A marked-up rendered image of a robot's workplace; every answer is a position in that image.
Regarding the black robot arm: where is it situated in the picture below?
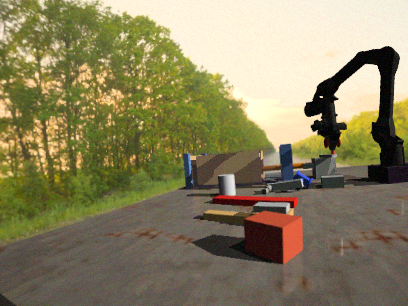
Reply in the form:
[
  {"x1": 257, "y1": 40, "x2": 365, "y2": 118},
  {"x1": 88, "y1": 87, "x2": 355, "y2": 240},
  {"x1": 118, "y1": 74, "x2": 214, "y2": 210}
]
[{"x1": 303, "y1": 46, "x2": 408, "y2": 167}]

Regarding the grey cylinder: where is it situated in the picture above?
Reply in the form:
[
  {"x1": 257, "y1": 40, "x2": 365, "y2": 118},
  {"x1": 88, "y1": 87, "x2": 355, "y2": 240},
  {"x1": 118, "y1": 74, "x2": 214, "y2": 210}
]
[{"x1": 218, "y1": 174, "x2": 236, "y2": 196}]

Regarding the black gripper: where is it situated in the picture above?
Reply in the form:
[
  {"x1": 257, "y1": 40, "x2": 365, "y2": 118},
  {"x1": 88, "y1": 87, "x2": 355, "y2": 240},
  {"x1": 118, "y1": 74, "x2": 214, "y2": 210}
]
[{"x1": 317, "y1": 111, "x2": 347, "y2": 150}]

